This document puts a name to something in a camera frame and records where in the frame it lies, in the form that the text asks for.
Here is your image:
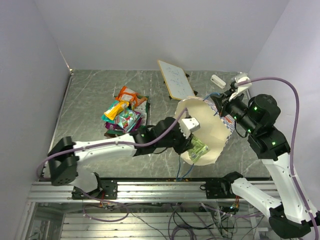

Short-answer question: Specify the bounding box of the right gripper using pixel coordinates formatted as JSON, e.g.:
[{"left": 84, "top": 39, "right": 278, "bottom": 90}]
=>
[{"left": 211, "top": 88, "right": 258, "bottom": 135}]

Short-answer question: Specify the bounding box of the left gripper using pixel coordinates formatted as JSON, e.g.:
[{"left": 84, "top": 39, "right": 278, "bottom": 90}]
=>
[{"left": 156, "top": 124, "right": 194, "bottom": 155}]

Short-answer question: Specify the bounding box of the small olive green packet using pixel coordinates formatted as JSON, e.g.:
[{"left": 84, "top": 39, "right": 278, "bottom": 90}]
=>
[{"left": 188, "top": 136, "right": 209, "bottom": 164}]

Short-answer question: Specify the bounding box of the blue checkered paper bag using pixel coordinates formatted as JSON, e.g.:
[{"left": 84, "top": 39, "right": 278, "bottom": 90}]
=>
[{"left": 174, "top": 97, "right": 235, "bottom": 181}]

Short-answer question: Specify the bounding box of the green snack packet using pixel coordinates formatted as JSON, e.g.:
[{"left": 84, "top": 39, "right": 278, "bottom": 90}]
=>
[{"left": 135, "top": 96, "right": 150, "bottom": 126}]

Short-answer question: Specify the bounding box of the teal Fox's candy bag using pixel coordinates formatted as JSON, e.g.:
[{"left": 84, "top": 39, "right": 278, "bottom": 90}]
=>
[{"left": 101, "top": 106, "right": 141, "bottom": 132}]

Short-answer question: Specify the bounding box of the brown Kettle chips bag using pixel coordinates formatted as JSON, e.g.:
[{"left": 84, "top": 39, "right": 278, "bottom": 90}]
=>
[{"left": 104, "top": 132, "right": 118, "bottom": 139}]

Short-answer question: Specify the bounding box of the purple candy bag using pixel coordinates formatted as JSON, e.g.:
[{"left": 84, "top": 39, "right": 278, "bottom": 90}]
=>
[{"left": 105, "top": 122, "right": 141, "bottom": 136}]

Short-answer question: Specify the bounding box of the orange snack packet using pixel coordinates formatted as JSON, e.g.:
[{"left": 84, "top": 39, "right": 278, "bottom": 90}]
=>
[{"left": 115, "top": 86, "right": 148, "bottom": 110}]

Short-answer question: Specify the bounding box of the yellow snack packet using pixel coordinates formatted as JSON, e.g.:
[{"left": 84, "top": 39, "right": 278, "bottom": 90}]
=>
[{"left": 102, "top": 100, "right": 130, "bottom": 121}]

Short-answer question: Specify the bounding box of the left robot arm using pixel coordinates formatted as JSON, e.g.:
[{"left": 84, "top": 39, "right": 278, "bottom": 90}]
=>
[{"left": 47, "top": 117, "right": 200, "bottom": 199}]

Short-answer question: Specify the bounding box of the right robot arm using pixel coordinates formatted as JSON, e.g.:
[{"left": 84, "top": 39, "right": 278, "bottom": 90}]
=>
[{"left": 211, "top": 91, "right": 320, "bottom": 239}]

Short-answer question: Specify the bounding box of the white eraser block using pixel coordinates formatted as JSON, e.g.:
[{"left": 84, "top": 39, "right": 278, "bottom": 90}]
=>
[{"left": 210, "top": 74, "right": 227, "bottom": 89}]

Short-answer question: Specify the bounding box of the small yellow-framed whiteboard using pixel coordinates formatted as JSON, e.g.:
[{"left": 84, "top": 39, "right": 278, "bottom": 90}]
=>
[{"left": 157, "top": 60, "right": 196, "bottom": 100}]

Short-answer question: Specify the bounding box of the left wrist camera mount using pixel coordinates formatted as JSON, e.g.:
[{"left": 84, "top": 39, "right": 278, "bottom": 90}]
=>
[{"left": 179, "top": 117, "right": 201, "bottom": 139}]

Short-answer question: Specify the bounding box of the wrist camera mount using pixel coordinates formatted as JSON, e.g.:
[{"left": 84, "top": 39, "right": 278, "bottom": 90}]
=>
[
  {"left": 179, "top": 117, "right": 201, "bottom": 139},
  {"left": 229, "top": 72, "right": 252, "bottom": 101}
]

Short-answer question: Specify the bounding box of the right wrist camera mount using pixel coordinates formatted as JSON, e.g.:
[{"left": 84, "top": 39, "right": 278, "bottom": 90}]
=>
[{"left": 229, "top": 72, "right": 252, "bottom": 101}]

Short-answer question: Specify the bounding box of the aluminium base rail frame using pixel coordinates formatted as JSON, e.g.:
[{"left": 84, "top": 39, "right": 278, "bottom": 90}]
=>
[{"left": 16, "top": 178, "right": 278, "bottom": 240}]

